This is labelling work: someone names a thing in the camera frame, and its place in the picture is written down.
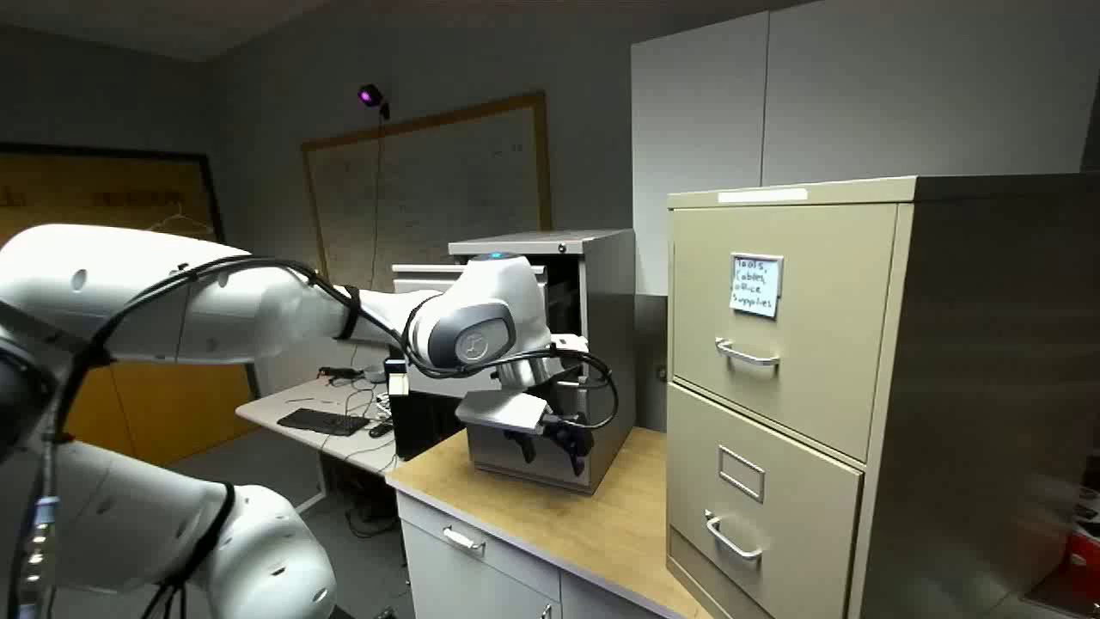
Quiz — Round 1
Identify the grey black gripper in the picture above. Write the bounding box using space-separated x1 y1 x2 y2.
458 351 596 475

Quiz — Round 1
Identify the camera with purple light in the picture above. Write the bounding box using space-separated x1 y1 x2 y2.
356 82 393 120

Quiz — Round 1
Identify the grey background desk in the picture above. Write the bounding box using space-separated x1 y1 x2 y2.
236 379 398 475

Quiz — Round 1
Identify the beige lower cabinet drawer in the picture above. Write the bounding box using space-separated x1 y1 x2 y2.
668 389 863 619

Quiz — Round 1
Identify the black keyboard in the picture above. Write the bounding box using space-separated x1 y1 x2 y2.
274 409 367 435

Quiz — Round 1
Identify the grey small drawer cabinet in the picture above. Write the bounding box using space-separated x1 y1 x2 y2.
447 229 636 495

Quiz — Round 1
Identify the white paper label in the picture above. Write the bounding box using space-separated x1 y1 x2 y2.
728 255 783 320

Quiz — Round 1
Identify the beige upper cabinet drawer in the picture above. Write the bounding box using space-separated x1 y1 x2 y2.
668 207 898 456

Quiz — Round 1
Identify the wood framed whiteboard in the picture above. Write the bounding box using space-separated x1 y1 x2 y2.
304 93 554 290

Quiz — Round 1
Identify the beige filing cabinet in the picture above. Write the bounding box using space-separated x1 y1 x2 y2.
668 176 1100 619

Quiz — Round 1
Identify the wooden top white cabinet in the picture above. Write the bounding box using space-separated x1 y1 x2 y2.
389 431 707 619

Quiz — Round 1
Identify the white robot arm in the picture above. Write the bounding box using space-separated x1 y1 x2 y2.
0 222 593 619

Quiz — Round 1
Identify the red object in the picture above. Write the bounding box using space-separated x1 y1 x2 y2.
1065 526 1100 603

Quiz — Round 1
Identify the beige cabinet drawer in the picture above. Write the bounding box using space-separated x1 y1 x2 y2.
668 207 898 456
668 389 863 619

